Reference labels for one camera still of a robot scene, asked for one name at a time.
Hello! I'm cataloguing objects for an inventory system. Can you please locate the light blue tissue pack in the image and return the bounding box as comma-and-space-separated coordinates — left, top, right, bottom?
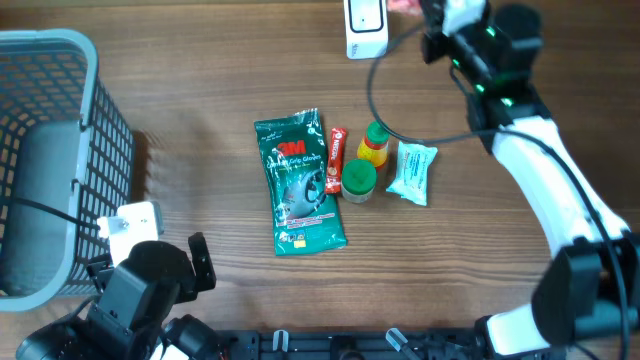
386, 141, 438, 206

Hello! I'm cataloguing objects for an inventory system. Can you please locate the red coffee stick sachet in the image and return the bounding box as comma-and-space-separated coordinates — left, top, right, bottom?
325, 128, 348, 194

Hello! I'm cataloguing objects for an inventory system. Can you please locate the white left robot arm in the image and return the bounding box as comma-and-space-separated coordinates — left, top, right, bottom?
15, 232, 216, 359

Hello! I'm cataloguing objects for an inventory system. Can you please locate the white barcode scanner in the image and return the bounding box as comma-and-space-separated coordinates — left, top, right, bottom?
343, 0, 389, 60

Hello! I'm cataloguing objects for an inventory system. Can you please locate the green 3M gloves packet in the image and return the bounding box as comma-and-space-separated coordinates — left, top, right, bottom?
254, 109, 348, 256

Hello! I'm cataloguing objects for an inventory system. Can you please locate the yellow bottle green cap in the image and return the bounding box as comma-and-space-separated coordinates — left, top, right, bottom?
356, 121, 390, 169

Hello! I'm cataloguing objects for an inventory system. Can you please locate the green lid jar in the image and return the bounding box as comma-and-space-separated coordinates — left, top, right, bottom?
341, 159, 377, 203

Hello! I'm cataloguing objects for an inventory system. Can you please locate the grey plastic basket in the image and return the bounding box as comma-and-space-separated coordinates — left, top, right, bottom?
1, 29, 135, 313

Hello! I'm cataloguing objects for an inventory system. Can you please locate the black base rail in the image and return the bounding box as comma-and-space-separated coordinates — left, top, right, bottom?
218, 328, 489, 360

